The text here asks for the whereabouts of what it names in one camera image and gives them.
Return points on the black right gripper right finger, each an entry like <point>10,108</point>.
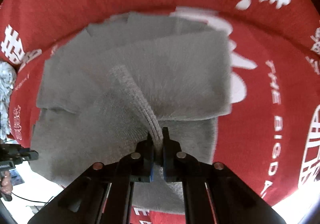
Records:
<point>212,193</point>

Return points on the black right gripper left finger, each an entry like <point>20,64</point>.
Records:
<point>102,193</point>

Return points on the grey knitted small garment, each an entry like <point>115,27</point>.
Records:
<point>117,82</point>

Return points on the person's left hand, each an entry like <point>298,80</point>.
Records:
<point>6,185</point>

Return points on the red blanket with white print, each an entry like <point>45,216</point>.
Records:
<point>274,99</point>

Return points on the white grey patterned cloth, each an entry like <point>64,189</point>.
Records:
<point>8,78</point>

